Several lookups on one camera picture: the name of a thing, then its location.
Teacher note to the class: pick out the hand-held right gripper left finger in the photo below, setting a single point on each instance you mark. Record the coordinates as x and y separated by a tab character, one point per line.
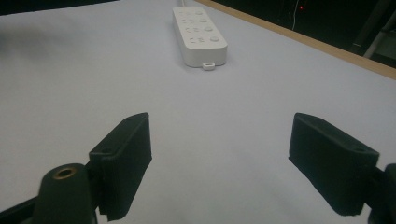
124	161

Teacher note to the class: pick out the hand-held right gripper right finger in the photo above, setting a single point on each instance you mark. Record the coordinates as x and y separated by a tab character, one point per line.
330	165

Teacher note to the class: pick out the white power strip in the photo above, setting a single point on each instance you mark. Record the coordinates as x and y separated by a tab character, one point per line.
199	34

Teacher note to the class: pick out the metal stand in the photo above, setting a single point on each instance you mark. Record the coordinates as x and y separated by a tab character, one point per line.
376	31

